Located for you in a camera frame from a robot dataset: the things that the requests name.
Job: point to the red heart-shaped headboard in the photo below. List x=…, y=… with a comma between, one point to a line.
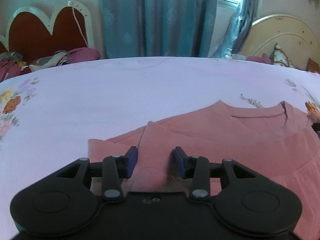
x=34, y=35

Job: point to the floral white bed sheet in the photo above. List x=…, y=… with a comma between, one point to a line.
x=48, y=116

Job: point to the teal blue curtain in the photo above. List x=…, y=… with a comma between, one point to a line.
x=145, y=28

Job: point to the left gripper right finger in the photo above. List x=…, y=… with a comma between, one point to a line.
x=195, y=168

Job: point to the cream arched headboard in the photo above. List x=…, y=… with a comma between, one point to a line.
x=293, y=35

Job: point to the patterned pillow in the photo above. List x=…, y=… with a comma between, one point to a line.
x=280, y=58

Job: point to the pile of bedding clothes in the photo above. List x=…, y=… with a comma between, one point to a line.
x=12, y=63

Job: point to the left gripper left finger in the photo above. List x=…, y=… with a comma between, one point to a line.
x=115, y=168

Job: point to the pink knit garment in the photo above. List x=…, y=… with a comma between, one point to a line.
x=277, y=142

